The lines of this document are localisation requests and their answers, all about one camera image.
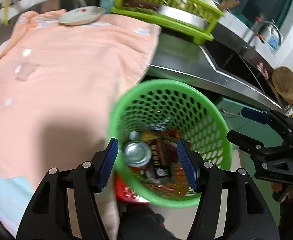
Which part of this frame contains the brown round cutting board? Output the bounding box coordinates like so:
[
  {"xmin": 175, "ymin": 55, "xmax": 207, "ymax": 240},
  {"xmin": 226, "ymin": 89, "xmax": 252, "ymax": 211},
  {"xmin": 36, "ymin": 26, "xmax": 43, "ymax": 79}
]
[{"xmin": 271, "ymin": 66, "xmax": 293, "ymax": 105}]

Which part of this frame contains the steel faucet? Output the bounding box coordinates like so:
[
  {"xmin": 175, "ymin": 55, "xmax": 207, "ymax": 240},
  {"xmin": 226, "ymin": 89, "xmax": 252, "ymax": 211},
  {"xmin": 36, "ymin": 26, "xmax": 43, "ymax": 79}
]
[{"xmin": 247, "ymin": 20, "xmax": 283, "ymax": 53}]

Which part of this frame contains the white shallow dish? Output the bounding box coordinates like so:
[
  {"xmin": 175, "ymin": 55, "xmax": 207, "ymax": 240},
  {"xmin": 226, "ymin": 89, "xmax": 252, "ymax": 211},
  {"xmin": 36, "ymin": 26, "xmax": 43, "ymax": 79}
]
[{"xmin": 59, "ymin": 6, "xmax": 106, "ymax": 26}]

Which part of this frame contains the black foil wrapper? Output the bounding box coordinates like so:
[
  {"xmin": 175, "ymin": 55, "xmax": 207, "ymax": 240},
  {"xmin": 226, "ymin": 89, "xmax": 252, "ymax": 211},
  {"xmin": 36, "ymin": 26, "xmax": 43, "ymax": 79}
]
[{"xmin": 146, "ymin": 138, "xmax": 172, "ymax": 179}]

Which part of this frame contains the red plastic stool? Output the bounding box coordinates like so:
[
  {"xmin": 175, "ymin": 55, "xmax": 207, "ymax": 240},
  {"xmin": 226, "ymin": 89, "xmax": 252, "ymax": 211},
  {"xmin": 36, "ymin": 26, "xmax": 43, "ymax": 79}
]
[{"xmin": 114, "ymin": 174, "xmax": 150, "ymax": 205}]

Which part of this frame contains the pink bath towel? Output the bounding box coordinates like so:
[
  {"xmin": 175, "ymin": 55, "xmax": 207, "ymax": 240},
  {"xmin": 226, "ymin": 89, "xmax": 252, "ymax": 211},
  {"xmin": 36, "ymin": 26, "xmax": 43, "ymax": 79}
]
[{"xmin": 0, "ymin": 9, "xmax": 161, "ymax": 235}]

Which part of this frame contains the silver drink can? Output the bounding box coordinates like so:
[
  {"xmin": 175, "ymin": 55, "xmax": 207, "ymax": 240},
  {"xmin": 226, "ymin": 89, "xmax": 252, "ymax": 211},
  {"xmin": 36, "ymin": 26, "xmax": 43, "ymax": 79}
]
[{"xmin": 123, "ymin": 141, "xmax": 151, "ymax": 170}]

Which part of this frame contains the green dish rack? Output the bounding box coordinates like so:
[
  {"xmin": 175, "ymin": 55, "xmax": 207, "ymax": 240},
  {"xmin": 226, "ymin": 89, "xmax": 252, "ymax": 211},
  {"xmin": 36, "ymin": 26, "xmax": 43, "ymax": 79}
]
[{"xmin": 111, "ymin": 0, "xmax": 224, "ymax": 45}]

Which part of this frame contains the cleaver knife wooden handle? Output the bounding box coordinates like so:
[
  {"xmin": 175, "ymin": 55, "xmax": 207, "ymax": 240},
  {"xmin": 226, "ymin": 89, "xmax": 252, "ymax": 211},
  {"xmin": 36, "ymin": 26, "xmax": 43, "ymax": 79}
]
[{"xmin": 122, "ymin": 0, "xmax": 210, "ymax": 30}]

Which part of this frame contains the clear plastic wrapper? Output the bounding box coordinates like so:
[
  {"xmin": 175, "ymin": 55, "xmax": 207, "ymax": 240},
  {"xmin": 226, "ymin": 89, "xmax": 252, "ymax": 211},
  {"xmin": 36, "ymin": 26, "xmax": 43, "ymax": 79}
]
[{"xmin": 15, "ymin": 62, "xmax": 39, "ymax": 81}]

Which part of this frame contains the steel sink basin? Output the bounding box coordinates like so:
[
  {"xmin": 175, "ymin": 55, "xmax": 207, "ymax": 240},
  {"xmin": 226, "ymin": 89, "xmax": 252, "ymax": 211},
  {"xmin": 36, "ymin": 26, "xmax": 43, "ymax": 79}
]
[{"xmin": 201, "ymin": 41, "xmax": 284, "ymax": 112}]

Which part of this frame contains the green plastic trash basket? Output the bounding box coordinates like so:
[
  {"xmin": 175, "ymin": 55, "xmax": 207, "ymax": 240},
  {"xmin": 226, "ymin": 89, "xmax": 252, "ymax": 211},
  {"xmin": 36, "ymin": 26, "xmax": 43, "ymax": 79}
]
[{"xmin": 108, "ymin": 79, "xmax": 233, "ymax": 209}]

